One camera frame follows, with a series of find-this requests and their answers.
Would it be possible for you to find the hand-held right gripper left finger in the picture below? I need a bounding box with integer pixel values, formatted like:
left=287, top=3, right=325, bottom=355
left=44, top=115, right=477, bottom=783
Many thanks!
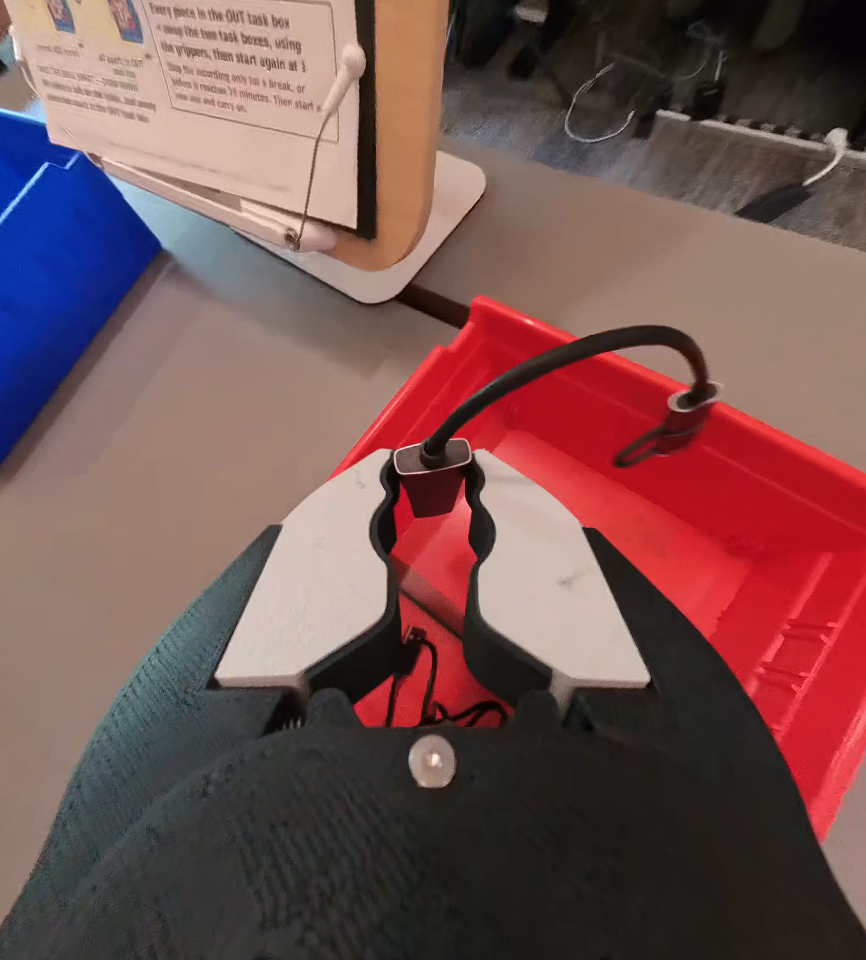
left=211, top=448, right=404, bottom=702

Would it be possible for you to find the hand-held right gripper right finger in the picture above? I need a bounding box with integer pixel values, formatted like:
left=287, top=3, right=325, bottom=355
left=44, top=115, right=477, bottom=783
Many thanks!
left=463, top=448, right=654, bottom=712

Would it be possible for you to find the red plastic bin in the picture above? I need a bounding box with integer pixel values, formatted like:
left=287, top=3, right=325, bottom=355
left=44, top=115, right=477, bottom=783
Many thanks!
left=331, top=296, right=866, bottom=841

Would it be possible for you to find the thin black usb-c cable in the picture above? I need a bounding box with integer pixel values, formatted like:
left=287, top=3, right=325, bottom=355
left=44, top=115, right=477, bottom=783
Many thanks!
left=384, top=626, right=510, bottom=729

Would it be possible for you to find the grey usb hub with cable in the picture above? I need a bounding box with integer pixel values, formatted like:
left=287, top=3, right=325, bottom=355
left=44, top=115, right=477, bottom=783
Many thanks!
left=393, top=324, right=725, bottom=520

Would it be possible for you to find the blue plastic bin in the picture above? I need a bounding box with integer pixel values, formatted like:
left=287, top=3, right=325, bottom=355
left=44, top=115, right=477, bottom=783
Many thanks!
left=0, top=96, right=162, bottom=470

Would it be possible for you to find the instruction sheet on stand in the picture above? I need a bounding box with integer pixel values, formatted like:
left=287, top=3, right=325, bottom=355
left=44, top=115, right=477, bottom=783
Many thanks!
left=5, top=0, right=488, bottom=305

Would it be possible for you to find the printed instruction sheet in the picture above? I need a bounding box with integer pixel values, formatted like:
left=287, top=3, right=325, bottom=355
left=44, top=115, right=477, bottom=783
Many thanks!
left=5, top=0, right=362, bottom=230

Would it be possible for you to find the white floor cable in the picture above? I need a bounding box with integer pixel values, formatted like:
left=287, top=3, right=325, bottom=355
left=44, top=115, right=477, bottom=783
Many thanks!
left=564, top=63, right=638, bottom=144

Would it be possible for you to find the white charger cable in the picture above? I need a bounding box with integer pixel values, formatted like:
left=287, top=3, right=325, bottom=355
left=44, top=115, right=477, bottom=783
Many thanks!
left=804, top=129, right=851, bottom=186

